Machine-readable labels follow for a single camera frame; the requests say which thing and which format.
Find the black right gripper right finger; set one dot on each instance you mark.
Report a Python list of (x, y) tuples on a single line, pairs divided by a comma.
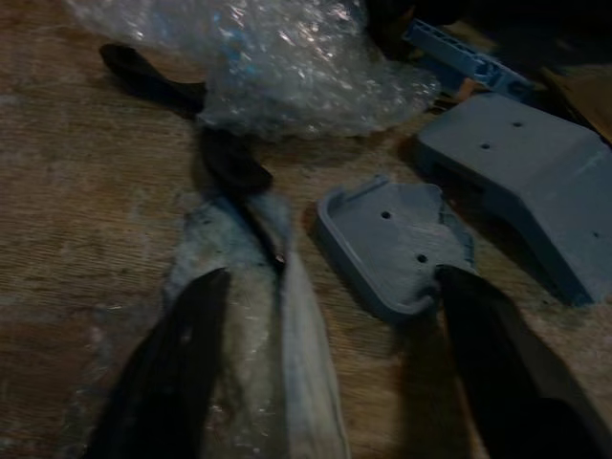
[(507, 382)]

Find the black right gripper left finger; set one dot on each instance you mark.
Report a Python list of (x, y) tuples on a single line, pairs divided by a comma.
[(162, 373)]

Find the white plastic wrapper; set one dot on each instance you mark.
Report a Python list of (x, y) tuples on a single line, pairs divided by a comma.
[(301, 334)]

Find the flat grey printed tray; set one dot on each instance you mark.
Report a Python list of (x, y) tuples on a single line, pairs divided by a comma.
[(382, 248)]

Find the brown cardboard piece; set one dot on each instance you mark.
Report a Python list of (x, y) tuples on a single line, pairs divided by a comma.
[(581, 100)]

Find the clear bubble wrap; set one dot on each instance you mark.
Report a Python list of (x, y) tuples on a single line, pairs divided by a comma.
[(296, 72)]

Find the large grey printed mount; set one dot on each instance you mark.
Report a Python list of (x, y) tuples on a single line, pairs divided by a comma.
[(531, 181)]

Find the blue plastic rail part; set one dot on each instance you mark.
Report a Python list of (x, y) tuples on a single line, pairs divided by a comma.
[(473, 62)]

